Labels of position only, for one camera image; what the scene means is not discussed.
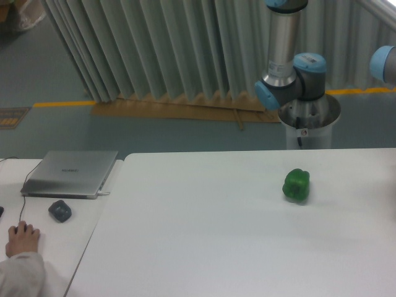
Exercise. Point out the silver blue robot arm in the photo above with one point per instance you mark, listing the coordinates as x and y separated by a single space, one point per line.
317 43

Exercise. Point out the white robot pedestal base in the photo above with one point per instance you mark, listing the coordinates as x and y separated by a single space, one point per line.
308 124

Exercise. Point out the silver closed laptop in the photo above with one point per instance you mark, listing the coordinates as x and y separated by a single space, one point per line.
70 174

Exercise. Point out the green bell pepper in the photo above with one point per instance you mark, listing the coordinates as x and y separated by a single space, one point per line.
296 186

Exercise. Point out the grey-green pleated curtain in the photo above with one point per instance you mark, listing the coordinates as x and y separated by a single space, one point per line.
164 47

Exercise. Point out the person's bare hand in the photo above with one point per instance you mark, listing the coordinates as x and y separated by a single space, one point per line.
22 238

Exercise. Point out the white sleeved forearm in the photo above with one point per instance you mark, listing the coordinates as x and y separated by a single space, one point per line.
23 275

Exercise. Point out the brown cardboard floor sheet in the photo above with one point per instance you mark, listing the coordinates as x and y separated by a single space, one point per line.
243 109

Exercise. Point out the black earbuds case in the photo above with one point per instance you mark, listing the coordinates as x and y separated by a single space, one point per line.
60 211

